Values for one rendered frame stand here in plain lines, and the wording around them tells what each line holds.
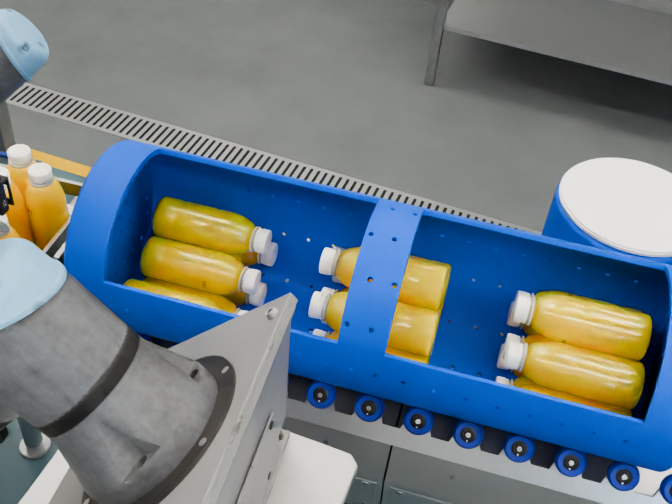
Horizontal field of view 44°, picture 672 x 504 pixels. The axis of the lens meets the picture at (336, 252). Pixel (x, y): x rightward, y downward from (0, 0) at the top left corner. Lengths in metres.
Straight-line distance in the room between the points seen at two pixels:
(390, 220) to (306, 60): 2.82
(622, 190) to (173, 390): 1.11
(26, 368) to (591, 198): 1.15
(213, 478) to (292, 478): 0.29
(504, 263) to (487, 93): 2.58
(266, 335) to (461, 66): 3.32
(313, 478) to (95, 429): 0.32
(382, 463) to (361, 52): 2.93
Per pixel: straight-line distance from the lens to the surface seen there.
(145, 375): 0.73
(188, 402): 0.74
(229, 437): 0.71
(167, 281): 1.32
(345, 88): 3.75
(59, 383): 0.71
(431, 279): 1.17
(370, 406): 1.25
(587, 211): 1.57
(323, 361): 1.15
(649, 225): 1.59
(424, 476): 1.32
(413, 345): 1.16
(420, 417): 1.25
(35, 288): 0.70
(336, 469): 0.98
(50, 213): 1.51
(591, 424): 1.15
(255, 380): 0.74
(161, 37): 4.09
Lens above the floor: 1.97
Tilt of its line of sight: 43 degrees down
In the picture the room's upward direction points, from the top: 6 degrees clockwise
